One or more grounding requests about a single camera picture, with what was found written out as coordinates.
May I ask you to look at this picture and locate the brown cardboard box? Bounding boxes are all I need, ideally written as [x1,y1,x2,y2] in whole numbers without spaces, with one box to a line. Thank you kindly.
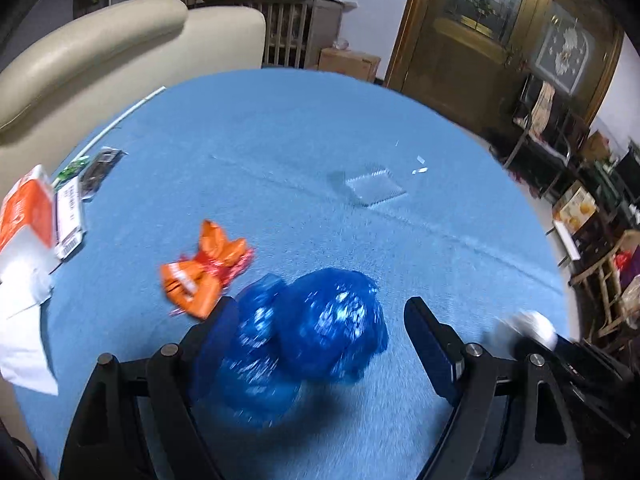
[318,47,381,81]

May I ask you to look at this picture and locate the wooden glass door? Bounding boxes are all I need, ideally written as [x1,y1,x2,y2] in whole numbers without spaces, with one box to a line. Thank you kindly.
[385,0,626,131]

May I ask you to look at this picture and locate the green packet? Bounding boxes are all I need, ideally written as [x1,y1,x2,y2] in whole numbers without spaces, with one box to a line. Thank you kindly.
[56,156,91,181]

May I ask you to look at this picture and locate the beige leather sofa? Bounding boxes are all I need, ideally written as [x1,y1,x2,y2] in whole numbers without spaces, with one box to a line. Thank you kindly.
[0,0,266,161]

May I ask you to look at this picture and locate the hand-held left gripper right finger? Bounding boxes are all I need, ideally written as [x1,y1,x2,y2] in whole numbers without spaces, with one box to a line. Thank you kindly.
[404,296,586,480]

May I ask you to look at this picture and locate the orange tissue pack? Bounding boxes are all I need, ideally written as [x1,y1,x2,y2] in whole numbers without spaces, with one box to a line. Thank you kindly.
[0,164,57,256]

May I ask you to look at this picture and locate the clear plastic piece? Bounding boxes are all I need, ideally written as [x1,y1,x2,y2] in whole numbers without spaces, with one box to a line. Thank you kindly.
[345,167,407,207]

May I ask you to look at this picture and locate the white barcode box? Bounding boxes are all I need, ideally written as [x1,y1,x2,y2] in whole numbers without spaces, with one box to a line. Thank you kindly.
[54,180,87,261]

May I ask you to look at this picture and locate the dark metal chair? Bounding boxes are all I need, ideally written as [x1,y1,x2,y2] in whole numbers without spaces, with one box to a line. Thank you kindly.
[505,75,591,201]

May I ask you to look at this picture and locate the orange snack wrapper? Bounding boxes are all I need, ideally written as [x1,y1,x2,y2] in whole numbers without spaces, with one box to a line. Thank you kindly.
[160,220,255,321]

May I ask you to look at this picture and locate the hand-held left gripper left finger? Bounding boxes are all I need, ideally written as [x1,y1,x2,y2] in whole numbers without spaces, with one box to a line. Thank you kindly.
[59,296,241,480]

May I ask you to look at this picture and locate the white thin stick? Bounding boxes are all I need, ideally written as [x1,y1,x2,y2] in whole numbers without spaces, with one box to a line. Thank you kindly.
[75,86,167,158]

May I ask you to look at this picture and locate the white paper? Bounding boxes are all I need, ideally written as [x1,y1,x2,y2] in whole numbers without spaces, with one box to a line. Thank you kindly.
[500,310,559,351]

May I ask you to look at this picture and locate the orange print cardboard box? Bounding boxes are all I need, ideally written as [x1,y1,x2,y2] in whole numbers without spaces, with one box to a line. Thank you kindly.
[552,182,598,233]

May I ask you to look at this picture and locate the dark clear packet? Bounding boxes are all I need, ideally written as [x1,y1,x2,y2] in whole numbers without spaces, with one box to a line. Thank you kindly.
[80,147,123,203]

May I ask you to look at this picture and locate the blue plastic bag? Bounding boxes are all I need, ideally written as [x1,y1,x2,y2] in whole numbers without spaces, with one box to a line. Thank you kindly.
[192,267,390,428]

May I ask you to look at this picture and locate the wooden chair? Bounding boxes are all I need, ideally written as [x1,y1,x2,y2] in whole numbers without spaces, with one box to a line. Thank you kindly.
[570,230,640,346]

